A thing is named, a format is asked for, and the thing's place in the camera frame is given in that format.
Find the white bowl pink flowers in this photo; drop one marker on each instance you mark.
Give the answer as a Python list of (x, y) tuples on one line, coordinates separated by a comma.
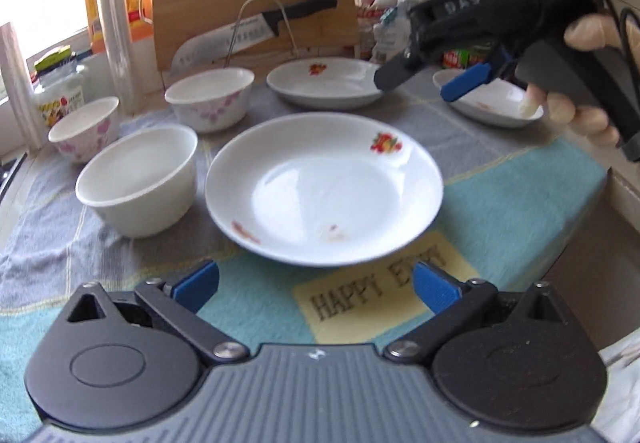
[(210, 98), (82, 130)]

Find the person's right hand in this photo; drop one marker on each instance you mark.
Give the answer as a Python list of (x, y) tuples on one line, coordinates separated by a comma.
[(592, 30)]

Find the black stove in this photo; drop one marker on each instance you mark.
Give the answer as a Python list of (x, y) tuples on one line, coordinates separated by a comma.
[(9, 175)]

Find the glass jar cartoon label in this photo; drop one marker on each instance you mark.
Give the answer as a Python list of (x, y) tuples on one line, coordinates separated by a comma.
[(60, 93)]

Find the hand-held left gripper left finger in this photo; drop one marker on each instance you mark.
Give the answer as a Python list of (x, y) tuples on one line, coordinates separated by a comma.
[(200, 280)]

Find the large plastic wrap roll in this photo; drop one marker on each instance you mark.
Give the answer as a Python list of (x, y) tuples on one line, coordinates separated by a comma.
[(112, 23)]

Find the red and white bag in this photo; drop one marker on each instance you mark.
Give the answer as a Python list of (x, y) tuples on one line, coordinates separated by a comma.
[(365, 30)]

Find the orange cooking oil bottle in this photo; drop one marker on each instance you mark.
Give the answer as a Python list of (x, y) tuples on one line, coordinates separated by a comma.
[(137, 8)]

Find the grey checked towel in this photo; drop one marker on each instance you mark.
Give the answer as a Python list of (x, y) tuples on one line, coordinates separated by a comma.
[(75, 233)]

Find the plain white bowl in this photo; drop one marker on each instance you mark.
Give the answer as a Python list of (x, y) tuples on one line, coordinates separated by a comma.
[(140, 183)]

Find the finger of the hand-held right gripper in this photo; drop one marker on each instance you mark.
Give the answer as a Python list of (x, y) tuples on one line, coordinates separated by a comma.
[(392, 73), (465, 83)]

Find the green tub red label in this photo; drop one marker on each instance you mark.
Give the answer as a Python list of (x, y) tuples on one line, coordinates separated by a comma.
[(465, 58)]

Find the teal bag clip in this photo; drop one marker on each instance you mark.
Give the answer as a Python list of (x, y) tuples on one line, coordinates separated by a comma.
[(390, 15)]

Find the white printed bag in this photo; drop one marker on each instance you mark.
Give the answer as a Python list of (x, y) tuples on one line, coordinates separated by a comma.
[(395, 40)]

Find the white plate fruit print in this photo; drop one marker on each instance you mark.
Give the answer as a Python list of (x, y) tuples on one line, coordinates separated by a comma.
[(495, 105), (320, 183), (325, 83)]

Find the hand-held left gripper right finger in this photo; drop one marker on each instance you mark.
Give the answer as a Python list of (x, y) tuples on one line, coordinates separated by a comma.
[(435, 285)]

